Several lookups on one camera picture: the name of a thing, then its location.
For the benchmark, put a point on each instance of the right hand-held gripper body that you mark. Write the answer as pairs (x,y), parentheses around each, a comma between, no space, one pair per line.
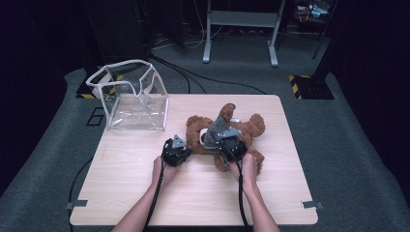
(233,150)

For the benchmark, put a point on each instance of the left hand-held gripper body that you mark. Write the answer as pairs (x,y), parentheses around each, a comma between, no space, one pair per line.
(174,154)

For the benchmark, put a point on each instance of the brown teddy bear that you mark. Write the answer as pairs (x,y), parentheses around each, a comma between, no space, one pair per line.
(195,129)

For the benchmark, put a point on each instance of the grey fleece towel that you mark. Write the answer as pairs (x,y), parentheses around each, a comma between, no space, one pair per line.
(214,132)

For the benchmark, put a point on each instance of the clear plastic bag white trim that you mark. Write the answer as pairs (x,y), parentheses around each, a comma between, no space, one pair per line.
(138,112)

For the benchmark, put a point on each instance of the person's left hand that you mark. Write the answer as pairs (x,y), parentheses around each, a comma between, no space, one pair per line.
(164,175)

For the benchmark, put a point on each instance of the person's right hand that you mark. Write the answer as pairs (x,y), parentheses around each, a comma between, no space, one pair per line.
(248,172)

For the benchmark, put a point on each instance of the round black table grommet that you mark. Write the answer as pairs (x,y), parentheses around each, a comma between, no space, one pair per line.
(230,106)

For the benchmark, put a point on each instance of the grey metal stand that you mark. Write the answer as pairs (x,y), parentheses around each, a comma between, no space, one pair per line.
(241,18)

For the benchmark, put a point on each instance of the black cabinet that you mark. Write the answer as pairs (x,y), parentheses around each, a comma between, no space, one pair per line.
(119,29)

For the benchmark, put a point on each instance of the cluttered equipment cart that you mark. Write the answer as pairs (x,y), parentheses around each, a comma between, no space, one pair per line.
(314,13)

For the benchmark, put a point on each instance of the black yellow striped base plate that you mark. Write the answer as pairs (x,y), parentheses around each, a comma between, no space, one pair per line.
(84,92)
(314,88)

